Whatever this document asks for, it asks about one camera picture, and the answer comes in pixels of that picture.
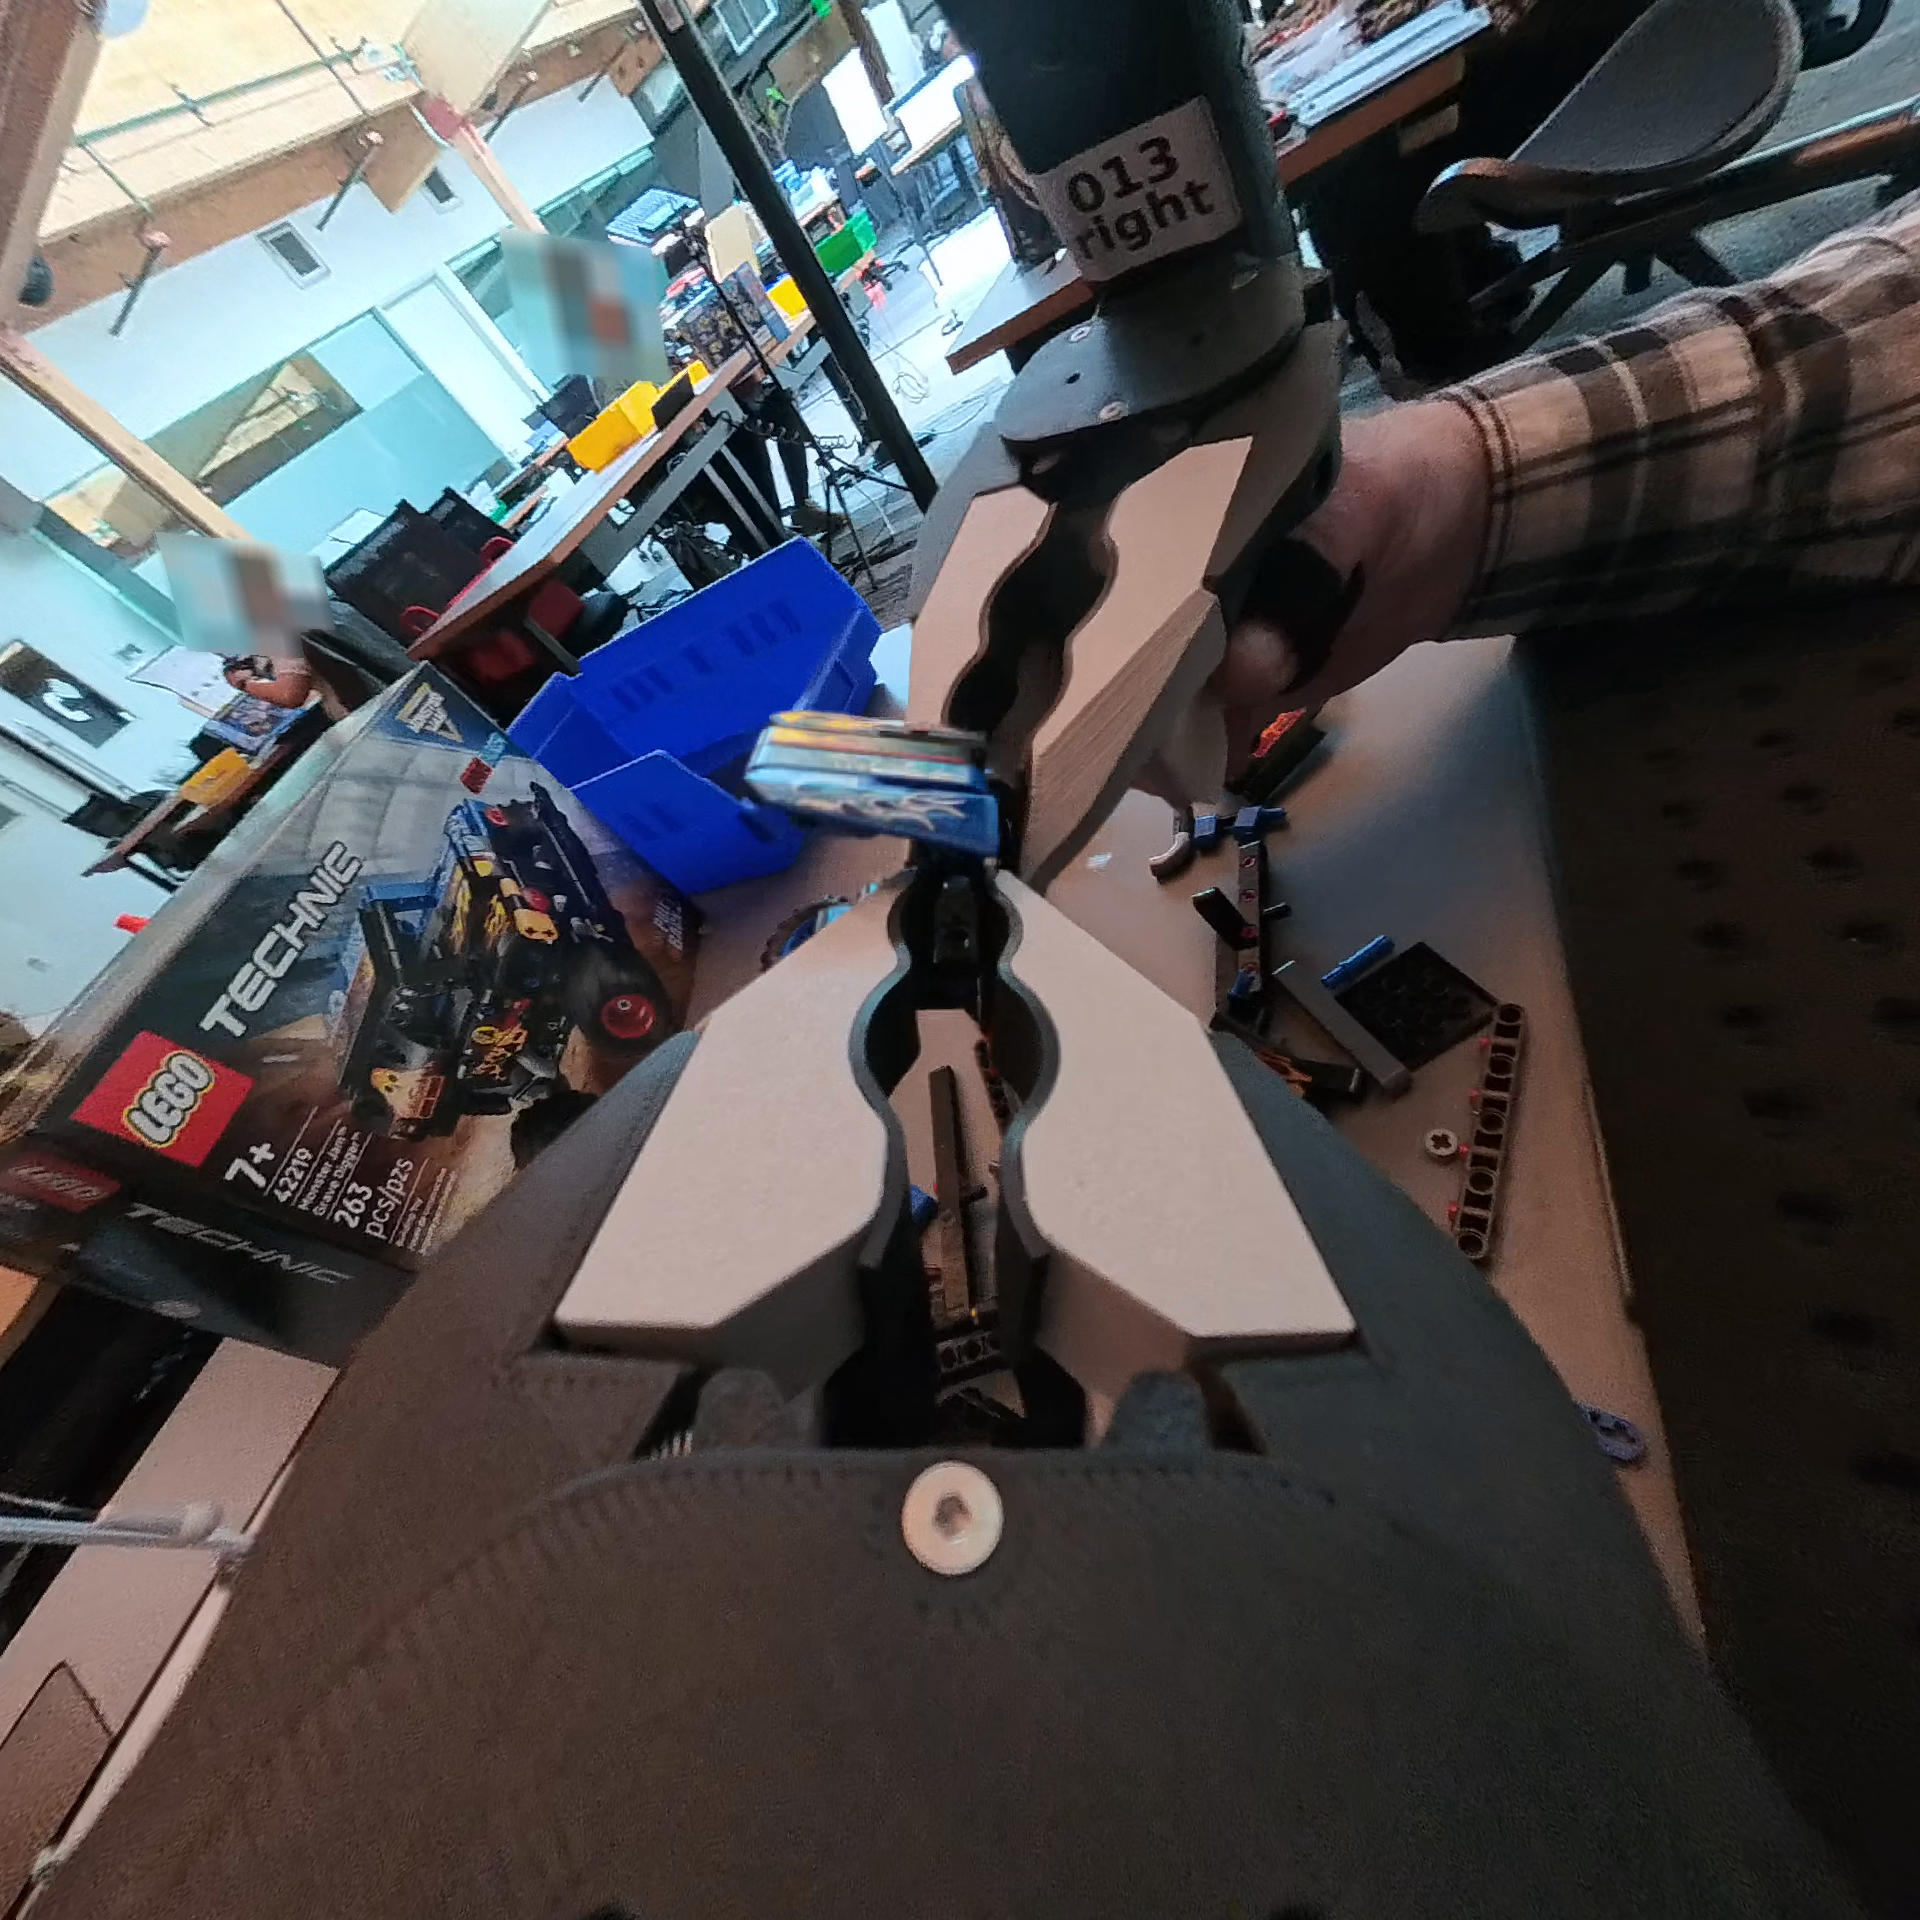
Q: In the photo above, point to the black metal pole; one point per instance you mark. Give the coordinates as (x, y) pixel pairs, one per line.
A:
(780, 241)

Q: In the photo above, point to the dark grey toy beam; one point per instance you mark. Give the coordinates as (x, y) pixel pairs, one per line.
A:
(1335, 1020)

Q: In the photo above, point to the monster truck toy set box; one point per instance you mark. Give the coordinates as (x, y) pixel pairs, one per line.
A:
(300, 1020)

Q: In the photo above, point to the yellow bin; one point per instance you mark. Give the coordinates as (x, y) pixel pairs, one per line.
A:
(613, 424)

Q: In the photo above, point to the blue toy beam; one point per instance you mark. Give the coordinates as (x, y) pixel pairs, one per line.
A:
(1615, 1436)

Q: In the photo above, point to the blue plastic bin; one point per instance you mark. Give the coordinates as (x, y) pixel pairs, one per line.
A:
(706, 678)

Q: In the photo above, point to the black perforated board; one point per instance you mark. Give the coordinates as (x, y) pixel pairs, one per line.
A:
(1770, 1052)

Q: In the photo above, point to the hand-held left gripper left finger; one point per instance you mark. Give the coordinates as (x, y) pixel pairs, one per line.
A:
(735, 1200)

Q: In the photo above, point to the black office chair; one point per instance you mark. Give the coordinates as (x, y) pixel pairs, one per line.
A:
(1679, 121)

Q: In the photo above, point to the brown background table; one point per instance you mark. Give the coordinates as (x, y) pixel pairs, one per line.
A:
(1036, 301)

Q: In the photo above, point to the person's right forearm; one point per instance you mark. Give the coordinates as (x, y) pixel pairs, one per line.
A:
(1679, 424)

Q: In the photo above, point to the long background workbench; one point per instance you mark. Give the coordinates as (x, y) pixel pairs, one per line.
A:
(600, 497)

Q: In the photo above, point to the black toy beam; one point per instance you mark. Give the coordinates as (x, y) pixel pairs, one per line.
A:
(954, 1170)

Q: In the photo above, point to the white desk stand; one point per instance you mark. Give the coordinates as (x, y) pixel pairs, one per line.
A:
(209, 1443)

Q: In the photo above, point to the black beam red pins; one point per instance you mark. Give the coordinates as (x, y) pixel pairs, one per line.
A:
(1487, 1125)

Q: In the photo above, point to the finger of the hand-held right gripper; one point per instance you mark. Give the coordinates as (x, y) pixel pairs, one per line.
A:
(978, 616)
(1158, 646)

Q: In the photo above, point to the person's right hand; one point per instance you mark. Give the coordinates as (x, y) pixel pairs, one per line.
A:
(1412, 527)

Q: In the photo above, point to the black grille toy panel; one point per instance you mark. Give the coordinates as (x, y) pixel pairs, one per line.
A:
(1417, 1006)

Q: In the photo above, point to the black panel flame sticker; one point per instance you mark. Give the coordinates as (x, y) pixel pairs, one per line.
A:
(1289, 1055)

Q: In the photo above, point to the grey desk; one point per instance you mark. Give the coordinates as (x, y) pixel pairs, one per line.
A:
(1412, 810)

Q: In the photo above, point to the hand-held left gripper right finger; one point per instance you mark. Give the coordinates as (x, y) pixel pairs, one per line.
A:
(1186, 1200)

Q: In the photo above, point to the blue flame sticker panel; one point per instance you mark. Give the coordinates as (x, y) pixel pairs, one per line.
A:
(869, 787)

